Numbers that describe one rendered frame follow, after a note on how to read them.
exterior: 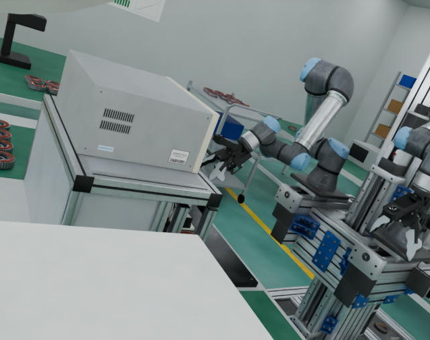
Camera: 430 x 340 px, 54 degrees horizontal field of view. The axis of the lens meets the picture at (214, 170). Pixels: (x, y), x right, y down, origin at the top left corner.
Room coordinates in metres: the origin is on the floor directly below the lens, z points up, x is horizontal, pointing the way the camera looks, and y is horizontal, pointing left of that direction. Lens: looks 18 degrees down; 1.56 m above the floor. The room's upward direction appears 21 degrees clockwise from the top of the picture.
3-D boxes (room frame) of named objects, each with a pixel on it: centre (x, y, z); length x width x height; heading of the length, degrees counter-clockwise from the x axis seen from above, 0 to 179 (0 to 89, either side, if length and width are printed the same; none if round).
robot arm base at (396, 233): (1.67, -0.83, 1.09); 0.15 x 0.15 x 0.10
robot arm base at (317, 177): (2.06, -0.52, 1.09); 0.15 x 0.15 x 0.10
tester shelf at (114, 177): (1.35, 0.32, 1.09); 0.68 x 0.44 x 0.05; 34
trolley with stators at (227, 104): (4.33, 0.09, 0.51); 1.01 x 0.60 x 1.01; 34
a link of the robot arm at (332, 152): (2.06, -0.51, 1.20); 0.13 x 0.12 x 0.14; 60
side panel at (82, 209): (1.04, 0.20, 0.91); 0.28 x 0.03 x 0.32; 124
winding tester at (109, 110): (1.36, 0.33, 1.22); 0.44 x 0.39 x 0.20; 34
